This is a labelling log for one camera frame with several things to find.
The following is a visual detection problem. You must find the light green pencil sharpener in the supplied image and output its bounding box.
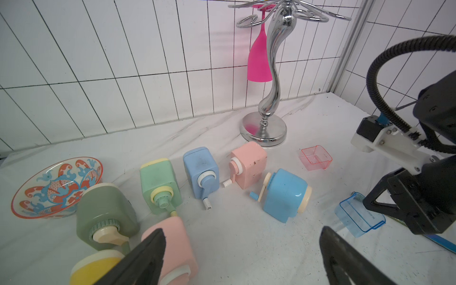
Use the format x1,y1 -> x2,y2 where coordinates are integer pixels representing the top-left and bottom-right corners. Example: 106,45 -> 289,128
140,158 -> 182,217

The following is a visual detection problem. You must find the clear pink tray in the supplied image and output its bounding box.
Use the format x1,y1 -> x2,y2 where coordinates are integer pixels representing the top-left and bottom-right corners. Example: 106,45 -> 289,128
299,145 -> 333,171

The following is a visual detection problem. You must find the pink wine glass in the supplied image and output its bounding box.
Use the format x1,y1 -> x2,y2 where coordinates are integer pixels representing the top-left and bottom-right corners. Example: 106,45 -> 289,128
247,23 -> 272,83

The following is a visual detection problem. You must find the chrome jewelry stand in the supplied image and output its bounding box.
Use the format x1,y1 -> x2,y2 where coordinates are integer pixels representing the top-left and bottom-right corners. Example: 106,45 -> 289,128
228,1 -> 352,147

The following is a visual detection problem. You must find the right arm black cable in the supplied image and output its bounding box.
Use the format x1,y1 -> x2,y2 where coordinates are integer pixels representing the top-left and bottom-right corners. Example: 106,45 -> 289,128
366,34 -> 456,154

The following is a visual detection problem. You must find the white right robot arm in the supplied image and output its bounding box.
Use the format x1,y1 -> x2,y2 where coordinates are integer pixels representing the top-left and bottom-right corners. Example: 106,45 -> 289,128
351,72 -> 456,235

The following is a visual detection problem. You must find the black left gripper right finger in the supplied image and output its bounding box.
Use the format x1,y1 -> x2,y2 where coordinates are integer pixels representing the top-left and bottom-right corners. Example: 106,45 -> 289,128
319,226 -> 394,285

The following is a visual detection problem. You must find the yellow pencil sharpener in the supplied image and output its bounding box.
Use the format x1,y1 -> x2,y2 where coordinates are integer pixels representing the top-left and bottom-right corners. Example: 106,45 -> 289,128
70,249 -> 125,285

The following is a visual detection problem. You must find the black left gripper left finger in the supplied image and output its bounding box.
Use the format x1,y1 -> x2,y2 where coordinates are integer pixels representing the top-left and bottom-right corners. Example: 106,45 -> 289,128
96,228 -> 166,285

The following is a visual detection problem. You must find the dark green pencil sharpener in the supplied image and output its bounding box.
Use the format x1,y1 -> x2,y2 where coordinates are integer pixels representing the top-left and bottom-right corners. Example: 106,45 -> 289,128
76,183 -> 140,255

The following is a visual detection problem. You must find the patterned ceramic bowl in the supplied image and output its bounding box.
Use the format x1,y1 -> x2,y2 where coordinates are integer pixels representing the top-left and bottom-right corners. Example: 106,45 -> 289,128
11,157 -> 103,220

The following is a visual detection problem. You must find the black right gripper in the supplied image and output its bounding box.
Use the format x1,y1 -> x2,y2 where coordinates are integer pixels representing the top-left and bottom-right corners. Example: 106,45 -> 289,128
363,169 -> 456,235

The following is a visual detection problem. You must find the clear blue tray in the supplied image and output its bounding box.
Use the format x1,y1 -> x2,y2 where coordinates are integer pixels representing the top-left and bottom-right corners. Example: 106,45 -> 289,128
334,192 -> 386,238

